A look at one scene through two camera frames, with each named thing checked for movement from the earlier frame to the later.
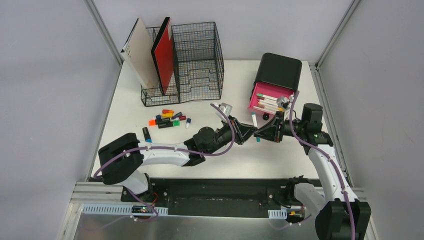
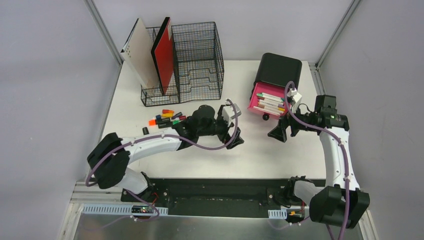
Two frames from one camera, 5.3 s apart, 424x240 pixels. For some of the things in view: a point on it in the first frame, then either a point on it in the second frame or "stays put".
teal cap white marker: (256, 125) -> (271, 96)
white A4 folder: (137, 50) stays put
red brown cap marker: (261, 98) stays put
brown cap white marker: (267, 106) stays put
